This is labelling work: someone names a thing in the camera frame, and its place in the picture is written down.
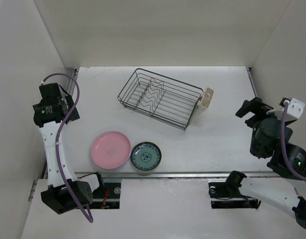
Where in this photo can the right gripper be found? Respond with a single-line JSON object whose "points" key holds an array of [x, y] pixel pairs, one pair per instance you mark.
{"points": [[255, 105]]}

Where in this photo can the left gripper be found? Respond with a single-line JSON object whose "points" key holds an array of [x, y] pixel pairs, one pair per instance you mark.
{"points": [[69, 102]]}

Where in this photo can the pink plate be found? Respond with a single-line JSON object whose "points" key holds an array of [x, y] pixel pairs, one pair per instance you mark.
{"points": [[110, 150]]}

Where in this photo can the green patterned plate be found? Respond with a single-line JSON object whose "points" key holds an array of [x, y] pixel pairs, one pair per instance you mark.
{"points": [[146, 156]]}

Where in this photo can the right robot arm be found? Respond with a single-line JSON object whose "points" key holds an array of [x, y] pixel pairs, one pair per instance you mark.
{"points": [[289, 162]]}

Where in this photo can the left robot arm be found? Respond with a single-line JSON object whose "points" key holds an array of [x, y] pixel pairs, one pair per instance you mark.
{"points": [[65, 192]]}

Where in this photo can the beige cutlery holder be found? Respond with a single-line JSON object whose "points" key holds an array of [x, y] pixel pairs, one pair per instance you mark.
{"points": [[205, 99]]}

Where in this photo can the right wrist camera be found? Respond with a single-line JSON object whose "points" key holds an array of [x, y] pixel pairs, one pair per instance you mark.
{"points": [[291, 109]]}

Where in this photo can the aluminium front rail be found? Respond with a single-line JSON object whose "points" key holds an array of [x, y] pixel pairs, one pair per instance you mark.
{"points": [[176, 175]]}

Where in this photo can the black wire dish rack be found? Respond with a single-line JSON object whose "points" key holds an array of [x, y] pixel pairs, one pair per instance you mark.
{"points": [[160, 97]]}

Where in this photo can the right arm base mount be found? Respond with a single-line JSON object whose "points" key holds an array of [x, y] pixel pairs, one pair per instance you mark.
{"points": [[223, 196]]}

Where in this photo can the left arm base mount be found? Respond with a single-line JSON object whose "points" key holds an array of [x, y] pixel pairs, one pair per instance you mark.
{"points": [[107, 197]]}

